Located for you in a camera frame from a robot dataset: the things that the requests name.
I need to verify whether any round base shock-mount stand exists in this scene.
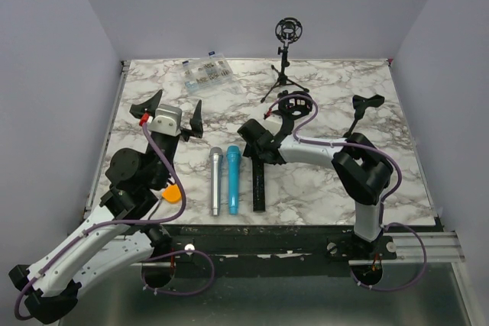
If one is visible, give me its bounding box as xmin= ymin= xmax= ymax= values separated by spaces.
xmin=272 ymin=90 xmax=313 ymax=137

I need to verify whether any clear plastic screw box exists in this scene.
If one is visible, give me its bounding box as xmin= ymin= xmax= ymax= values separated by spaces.
xmin=179 ymin=51 xmax=234 ymax=94

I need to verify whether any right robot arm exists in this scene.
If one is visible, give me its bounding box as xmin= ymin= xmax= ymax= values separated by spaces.
xmin=238 ymin=119 xmax=393 ymax=259

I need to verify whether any black mesh-head microphone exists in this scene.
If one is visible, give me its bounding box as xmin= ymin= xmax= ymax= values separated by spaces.
xmin=252 ymin=159 xmax=266 ymax=212

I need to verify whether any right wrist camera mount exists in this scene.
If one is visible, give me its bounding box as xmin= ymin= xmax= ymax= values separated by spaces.
xmin=261 ymin=111 xmax=283 ymax=136

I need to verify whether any black tripod microphone stand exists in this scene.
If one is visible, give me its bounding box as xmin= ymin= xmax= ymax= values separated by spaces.
xmin=261 ymin=17 xmax=309 ymax=103

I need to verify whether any black front rail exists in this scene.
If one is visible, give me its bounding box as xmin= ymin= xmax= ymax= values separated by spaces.
xmin=141 ymin=224 xmax=397 ymax=286

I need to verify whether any blue microphone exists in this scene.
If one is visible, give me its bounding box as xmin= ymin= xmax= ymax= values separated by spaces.
xmin=226 ymin=145 xmax=241 ymax=215

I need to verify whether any silver microphone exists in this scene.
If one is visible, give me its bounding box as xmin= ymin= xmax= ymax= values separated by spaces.
xmin=209 ymin=147 xmax=223 ymax=216

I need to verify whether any orange tape measure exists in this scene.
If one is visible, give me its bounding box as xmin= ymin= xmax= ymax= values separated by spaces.
xmin=147 ymin=184 xmax=182 ymax=220

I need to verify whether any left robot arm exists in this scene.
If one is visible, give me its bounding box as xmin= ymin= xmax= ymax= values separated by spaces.
xmin=8 ymin=90 xmax=203 ymax=324

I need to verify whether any round base clip stand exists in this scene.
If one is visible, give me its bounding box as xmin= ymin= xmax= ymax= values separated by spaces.
xmin=343 ymin=94 xmax=385 ymax=138

